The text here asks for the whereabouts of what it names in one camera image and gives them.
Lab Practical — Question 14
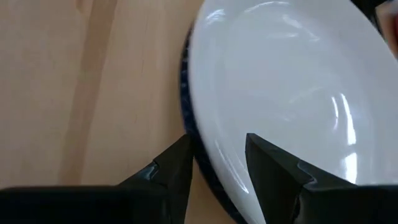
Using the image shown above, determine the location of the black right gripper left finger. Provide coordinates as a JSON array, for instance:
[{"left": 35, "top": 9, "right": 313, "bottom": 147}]
[{"left": 0, "top": 134, "right": 194, "bottom": 224}]

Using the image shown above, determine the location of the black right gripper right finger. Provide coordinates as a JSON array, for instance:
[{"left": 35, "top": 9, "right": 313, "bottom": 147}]
[{"left": 246, "top": 133, "right": 398, "bottom": 224}]

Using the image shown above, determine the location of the blue-patterned plate with white underside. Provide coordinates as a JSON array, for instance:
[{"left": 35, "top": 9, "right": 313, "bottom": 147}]
[{"left": 178, "top": 23, "right": 249, "bottom": 224}]

